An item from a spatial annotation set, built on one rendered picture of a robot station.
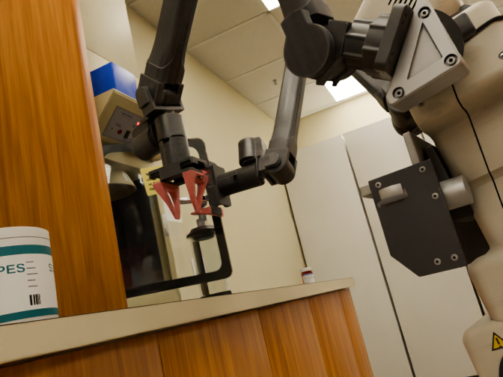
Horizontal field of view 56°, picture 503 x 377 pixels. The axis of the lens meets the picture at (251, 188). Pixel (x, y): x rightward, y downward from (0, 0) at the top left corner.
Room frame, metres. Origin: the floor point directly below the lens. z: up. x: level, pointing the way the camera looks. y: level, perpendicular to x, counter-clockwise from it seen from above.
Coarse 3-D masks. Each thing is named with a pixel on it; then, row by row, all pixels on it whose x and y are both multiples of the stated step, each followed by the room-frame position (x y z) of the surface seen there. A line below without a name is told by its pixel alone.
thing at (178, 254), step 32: (128, 160) 1.17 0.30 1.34; (160, 160) 1.20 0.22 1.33; (128, 192) 1.16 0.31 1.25; (128, 224) 1.15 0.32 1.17; (160, 224) 1.19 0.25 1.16; (192, 224) 1.22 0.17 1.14; (128, 256) 1.15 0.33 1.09; (160, 256) 1.18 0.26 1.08; (192, 256) 1.22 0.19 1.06; (224, 256) 1.25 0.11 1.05; (128, 288) 1.14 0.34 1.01; (160, 288) 1.18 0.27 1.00
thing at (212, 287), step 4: (220, 280) 1.45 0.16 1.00; (224, 280) 1.46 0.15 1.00; (200, 284) 1.46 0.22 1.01; (204, 284) 1.44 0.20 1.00; (208, 284) 1.44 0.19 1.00; (212, 284) 1.44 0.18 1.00; (216, 284) 1.44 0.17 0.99; (220, 284) 1.45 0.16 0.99; (224, 284) 1.46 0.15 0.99; (228, 284) 1.48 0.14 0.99; (200, 288) 1.46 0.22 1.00; (204, 288) 1.45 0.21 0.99; (208, 288) 1.44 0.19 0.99; (212, 288) 1.44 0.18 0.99; (216, 288) 1.44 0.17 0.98; (220, 288) 1.45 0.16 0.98; (224, 288) 1.45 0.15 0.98; (228, 288) 1.47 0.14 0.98; (200, 292) 1.47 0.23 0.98; (204, 292) 1.45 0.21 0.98; (208, 292) 1.44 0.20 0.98; (212, 292) 1.44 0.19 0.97; (216, 292) 1.44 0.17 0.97
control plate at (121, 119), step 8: (120, 112) 1.15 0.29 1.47; (128, 112) 1.17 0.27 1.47; (112, 120) 1.14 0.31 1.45; (120, 120) 1.17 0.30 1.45; (128, 120) 1.19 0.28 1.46; (136, 120) 1.22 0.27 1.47; (120, 128) 1.18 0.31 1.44; (128, 128) 1.21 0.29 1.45; (112, 136) 1.18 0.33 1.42; (120, 136) 1.20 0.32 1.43
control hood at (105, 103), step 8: (112, 88) 1.09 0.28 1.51; (96, 96) 1.11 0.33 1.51; (104, 96) 1.10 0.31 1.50; (112, 96) 1.10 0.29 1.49; (120, 96) 1.12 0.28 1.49; (128, 96) 1.14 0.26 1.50; (96, 104) 1.11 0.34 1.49; (104, 104) 1.10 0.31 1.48; (112, 104) 1.11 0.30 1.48; (120, 104) 1.13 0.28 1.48; (128, 104) 1.15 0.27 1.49; (136, 104) 1.18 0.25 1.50; (104, 112) 1.11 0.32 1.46; (112, 112) 1.13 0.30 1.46; (136, 112) 1.20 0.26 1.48; (104, 120) 1.12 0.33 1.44; (104, 128) 1.14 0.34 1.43; (104, 136) 1.16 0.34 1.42
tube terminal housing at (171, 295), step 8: (88, 56) 1.19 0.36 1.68; (96, 56) 1.23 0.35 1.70; (96, 64) 1.22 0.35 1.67; (104, 64) 1.26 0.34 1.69; (136, 80) 1.41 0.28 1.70; (144, 296) 1.26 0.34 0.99; (152, 296) 1.29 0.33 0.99; (160, 296) 1.33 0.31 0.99; (168, 296) 1.37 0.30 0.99; (176, 296) 1.40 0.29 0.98; (128, 304) 1.19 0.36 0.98; (136, 304) 1.22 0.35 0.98; (144, 304) 1.26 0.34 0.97
